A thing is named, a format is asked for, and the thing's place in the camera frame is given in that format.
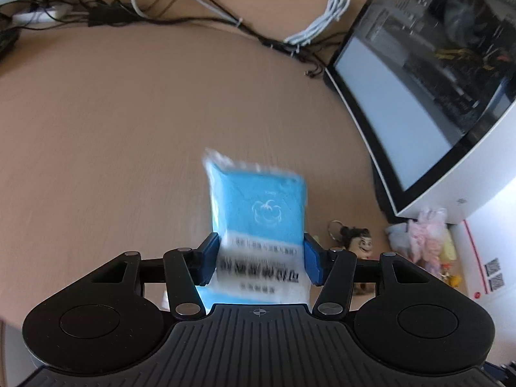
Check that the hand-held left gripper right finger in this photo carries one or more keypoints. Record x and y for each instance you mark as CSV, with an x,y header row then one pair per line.
x,y
312,260

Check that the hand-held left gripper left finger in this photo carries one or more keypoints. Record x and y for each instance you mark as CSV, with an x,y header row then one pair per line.
x,y
209,260

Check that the blue tissue packet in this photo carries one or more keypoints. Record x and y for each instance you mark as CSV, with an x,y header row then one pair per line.
x,y
258,209

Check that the pink plastic toy bag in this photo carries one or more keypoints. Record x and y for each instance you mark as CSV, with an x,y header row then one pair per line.
x,y
423,242

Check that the white red-printed cardboard box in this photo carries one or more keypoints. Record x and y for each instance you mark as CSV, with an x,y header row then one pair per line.
x,y
492,258

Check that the white computer case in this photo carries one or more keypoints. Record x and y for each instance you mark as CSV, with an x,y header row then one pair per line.
x,y
443,68

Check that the white power strip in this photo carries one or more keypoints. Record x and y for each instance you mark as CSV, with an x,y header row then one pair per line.
x,y
38,14

